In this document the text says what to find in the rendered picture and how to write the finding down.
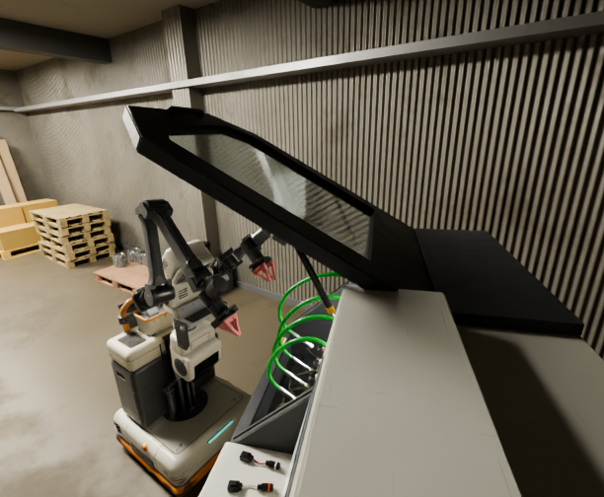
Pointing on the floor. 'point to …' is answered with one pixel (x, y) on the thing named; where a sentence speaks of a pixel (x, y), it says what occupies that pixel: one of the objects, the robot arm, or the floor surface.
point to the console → (400, 406)
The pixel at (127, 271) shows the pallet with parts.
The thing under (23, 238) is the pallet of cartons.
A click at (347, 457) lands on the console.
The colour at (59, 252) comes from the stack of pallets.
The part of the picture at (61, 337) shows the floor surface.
